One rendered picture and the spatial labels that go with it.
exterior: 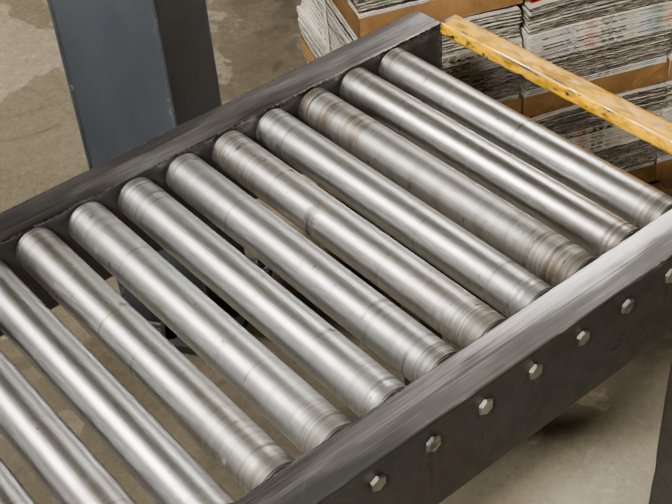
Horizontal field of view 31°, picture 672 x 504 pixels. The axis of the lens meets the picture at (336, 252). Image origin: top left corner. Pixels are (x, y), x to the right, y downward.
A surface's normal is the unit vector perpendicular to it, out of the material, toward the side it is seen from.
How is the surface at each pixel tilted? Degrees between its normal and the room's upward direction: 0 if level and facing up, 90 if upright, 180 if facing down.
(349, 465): 0
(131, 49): 90
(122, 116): 90
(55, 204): 0
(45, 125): 0
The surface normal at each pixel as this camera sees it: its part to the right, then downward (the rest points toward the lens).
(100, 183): -0.07, -0.76
